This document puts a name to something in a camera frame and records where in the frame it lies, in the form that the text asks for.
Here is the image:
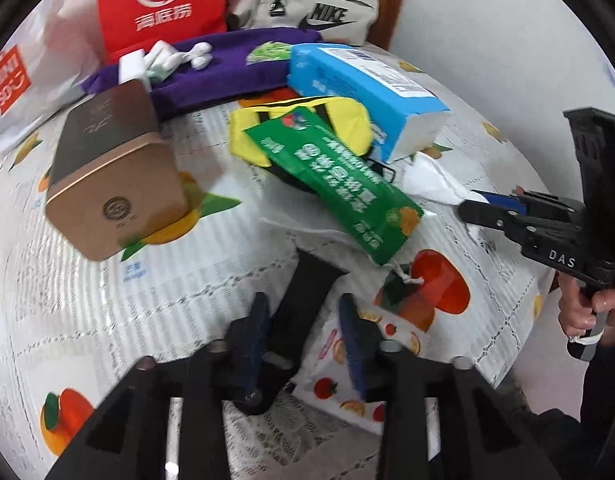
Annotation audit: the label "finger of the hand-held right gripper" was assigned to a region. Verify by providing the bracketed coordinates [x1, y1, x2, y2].
[459, 199, 527, 236]
[469, 190, 529, 214]

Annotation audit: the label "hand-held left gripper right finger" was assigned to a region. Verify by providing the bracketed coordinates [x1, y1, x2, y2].
[337, 294, 563, 480]

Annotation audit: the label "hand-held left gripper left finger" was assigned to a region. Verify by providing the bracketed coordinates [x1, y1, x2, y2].
[44, 292, 274, 480]

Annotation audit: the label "fruit print tissue pack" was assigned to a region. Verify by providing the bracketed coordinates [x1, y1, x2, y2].
[290, 292, 431, 436]

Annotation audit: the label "black watch band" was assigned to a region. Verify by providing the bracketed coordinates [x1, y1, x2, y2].
[232, 247, 351, 416]

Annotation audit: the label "white tissue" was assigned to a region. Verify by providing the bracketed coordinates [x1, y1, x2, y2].
[402, 155, 488, 241]

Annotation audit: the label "green snack packet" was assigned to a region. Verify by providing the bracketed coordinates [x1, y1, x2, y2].
[244, 107, 435, 266]

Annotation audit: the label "yellow pouch with black strap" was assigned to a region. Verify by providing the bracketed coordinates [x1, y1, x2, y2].
[230, 97, 398, 181]

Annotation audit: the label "green tissue pack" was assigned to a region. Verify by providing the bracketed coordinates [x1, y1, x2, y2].
[247, 42, 293, 66]

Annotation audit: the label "white gloves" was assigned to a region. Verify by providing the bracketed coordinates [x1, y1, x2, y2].
[144, 40, 213, 83]

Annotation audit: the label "white foam block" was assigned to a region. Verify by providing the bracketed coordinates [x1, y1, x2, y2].
[118, 50, 152, 92]

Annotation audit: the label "person's right forearm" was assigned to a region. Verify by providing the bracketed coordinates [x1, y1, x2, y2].
[535, 342, 615, 480]

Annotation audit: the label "person's right hand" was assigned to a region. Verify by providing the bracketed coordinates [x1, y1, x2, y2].
[557, 279, 615, 347]

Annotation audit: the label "blue tissue box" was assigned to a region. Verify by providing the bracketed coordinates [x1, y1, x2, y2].
[286, 42, 451, 163]

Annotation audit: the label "dark green gold tin box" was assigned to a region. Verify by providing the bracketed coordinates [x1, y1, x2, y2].
[44, 79, 188, 262]

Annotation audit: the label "purple towel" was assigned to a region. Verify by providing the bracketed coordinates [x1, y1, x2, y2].
[82, 27, 323, 121]

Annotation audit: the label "grey waist bag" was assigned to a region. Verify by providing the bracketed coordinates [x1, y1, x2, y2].
[226, 0, 381, 46]

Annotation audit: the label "red paper bag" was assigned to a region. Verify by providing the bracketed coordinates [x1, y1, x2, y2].
[94, 0, 228, 63]

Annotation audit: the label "white plastic shopping bag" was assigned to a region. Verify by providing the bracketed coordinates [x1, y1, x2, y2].
[0, 2, 105, 153]

